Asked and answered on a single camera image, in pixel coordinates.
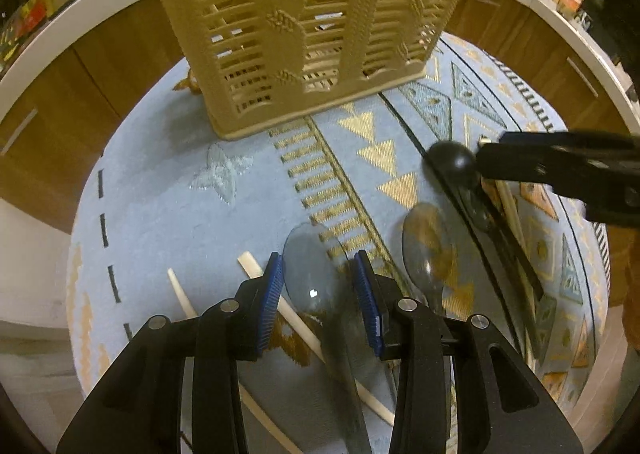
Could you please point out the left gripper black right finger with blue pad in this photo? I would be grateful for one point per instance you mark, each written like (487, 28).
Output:
(456, 369)

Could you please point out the wooden base cabinets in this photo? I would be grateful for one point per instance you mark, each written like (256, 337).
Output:
(87, 80)

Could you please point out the wooden chopstick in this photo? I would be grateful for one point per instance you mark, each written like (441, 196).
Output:
(247, 400)
(251, 267)

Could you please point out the clear plastic spoon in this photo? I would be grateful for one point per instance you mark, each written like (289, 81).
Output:
(428, 254)
(316, 276)

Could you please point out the tan plastic utensil basket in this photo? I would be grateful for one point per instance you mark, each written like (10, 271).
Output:
(259, 63)

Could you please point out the black spoon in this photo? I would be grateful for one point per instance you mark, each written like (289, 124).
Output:
(456, 165)

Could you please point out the light blue patterned tablecloth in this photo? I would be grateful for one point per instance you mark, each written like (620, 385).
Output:
(167, 194)

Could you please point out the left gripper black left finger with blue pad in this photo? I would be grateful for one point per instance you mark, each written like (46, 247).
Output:
(169, 369)

